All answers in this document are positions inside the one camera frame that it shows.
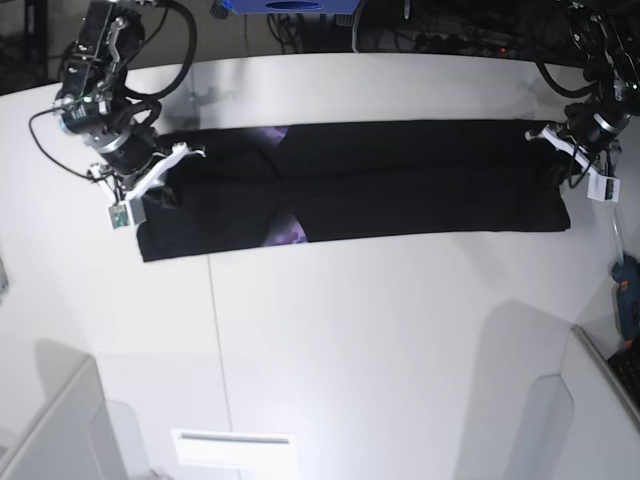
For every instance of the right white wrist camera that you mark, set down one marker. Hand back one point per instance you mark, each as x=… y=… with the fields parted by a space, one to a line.
x=127 y=213

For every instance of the white left corner box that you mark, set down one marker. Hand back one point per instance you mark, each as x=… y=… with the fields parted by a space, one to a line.
x=71 y=437

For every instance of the black T-shirt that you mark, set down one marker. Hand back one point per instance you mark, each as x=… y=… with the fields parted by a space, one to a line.
x=268 y=186

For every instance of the black keyboard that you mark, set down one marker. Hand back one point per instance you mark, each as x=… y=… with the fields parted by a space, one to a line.
x=626 y=366

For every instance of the clear glue stick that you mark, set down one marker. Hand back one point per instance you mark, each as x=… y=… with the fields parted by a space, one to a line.
x=617 y=236

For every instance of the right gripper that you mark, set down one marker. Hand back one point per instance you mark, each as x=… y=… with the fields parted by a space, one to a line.
x=134 y=162

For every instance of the blue plastic bin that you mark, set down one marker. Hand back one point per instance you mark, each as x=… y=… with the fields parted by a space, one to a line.
x=291 y=6

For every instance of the power strip with red light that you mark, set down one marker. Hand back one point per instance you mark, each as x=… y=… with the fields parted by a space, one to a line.
x=456 y=45

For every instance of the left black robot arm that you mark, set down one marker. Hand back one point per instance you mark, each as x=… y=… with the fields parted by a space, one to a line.
x=606 y=35

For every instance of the blue glue gun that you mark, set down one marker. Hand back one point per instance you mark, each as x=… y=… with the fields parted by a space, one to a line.
x=626 y=277

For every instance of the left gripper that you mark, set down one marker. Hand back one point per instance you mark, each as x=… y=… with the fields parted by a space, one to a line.
x=587 y=142

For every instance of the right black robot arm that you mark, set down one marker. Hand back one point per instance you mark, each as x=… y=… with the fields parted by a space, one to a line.
x=95 y=103

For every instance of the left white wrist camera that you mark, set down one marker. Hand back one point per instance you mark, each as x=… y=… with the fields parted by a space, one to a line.
x=603 y=188

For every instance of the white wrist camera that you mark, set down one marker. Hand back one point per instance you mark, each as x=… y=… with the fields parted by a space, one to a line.
x=603 y=188
x=127 y=213

